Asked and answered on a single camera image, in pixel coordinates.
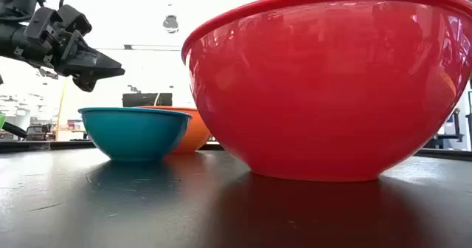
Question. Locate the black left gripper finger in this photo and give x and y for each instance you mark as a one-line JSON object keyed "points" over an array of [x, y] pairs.
{"points": [[92, 65], [85, 84]]}

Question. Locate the teal plastic bowl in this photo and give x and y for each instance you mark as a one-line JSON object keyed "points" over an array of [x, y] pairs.
{"points": [[132, 133]]}

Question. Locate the orange plastic bowl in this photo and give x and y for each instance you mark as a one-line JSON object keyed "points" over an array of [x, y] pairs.
{"points": [[197, 130]]}

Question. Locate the nested colourful bowls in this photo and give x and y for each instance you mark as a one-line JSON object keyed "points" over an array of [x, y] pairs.
{"points": [[324, 93]]}

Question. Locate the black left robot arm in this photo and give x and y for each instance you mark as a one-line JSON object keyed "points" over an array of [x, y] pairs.
{"points": [[11, 37]]}

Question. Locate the black computer case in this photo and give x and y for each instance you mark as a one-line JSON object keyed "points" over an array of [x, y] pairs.
{"points": [[144, 99]]}

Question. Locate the black equipment stand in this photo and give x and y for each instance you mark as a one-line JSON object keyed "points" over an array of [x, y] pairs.
{"points": [[448, 137]]}

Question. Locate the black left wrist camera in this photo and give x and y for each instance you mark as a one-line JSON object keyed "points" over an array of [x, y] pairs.
{"points": [[75, 19]]}

